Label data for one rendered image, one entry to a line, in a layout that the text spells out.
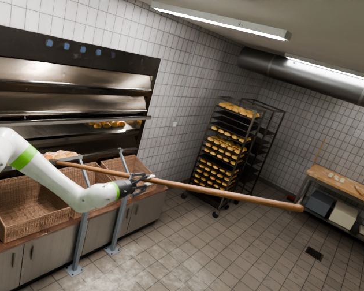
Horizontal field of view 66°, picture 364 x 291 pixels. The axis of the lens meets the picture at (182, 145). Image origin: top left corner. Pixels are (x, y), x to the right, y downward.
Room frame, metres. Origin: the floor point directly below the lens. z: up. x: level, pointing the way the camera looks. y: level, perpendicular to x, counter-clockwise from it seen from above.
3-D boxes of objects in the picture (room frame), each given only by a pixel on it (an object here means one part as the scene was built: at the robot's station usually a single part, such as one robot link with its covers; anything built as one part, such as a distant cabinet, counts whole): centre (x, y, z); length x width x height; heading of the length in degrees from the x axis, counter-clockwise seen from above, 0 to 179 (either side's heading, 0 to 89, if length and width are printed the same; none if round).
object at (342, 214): (4.69, -3.14, 0.35); 0.50 x 0.36 x 0.24; 149
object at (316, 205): (4.91, -2.78, 0.35); 0.50 x 0.36 x 0.24; 148
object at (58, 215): (2.02, 1.13, 0.72); 0.56 x 0.49 x 0.28; 148
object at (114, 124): (3.38, 1.12, 1.21); 0.61 x 0.48 x 0.06; 58
